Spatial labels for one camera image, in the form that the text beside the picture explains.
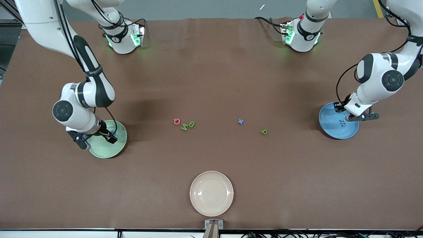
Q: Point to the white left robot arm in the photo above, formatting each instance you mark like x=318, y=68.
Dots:
x=373, y=89

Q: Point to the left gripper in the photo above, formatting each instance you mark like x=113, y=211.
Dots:
x=339, y=107

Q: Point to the blue plate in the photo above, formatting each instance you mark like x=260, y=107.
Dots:
x=330, y=125

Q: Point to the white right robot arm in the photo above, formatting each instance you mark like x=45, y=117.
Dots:
x=79, y=119

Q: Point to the blue letter m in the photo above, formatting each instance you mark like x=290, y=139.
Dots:
x=342, y=124

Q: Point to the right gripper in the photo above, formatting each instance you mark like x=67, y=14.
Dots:
x=103, y=129

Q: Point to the cream plate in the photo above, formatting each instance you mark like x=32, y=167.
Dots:
x=211, y=193

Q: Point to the brown table mat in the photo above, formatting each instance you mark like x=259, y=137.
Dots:
x=231, y=158

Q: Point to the grey arm base connector box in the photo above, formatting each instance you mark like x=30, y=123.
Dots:
x=140, y=33
x=285, y=31

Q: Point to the light green plate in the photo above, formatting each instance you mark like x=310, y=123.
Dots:
x=105, y=150

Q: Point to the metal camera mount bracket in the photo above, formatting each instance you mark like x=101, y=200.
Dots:
x=213, y=228

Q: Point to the red letter Q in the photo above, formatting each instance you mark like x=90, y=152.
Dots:
x=174, y=121

